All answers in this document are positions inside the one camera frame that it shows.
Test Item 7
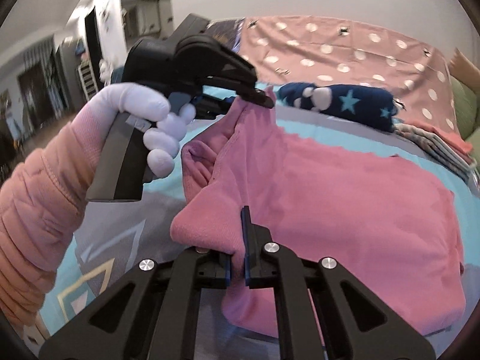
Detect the pink polka dot blanket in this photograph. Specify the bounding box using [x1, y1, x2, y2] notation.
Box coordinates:
[238, 16, 459, 134]

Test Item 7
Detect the pink garment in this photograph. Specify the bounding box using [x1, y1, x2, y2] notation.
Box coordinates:
[170, 99, 465, 336]

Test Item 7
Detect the left pink sleeved forearm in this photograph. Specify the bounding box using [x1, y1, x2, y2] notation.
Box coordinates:
[1, 113, 103, 332]

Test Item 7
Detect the blue grey bed sheet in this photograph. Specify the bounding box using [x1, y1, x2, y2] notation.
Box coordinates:
[36, 105, 479, 359]

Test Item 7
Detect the navy star plush pillow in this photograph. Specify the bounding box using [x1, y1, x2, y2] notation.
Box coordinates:
[277, 82, 398, 132]

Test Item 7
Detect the dark patterned headboard cloth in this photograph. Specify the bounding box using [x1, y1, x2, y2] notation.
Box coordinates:
[205, 18, 245, 54]

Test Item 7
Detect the stack of folded clothes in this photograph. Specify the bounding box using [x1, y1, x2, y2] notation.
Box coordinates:
[394, 124, 479, 183]

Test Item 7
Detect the beige pillow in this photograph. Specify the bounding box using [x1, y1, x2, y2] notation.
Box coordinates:
[448, 48, 480, 93]

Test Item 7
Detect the left white gloved hand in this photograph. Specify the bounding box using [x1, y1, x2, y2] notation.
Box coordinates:
[72, 83, 195, 179]

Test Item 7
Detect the green pillow far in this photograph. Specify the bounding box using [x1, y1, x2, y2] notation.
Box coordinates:
[451, 76, 479, 141]

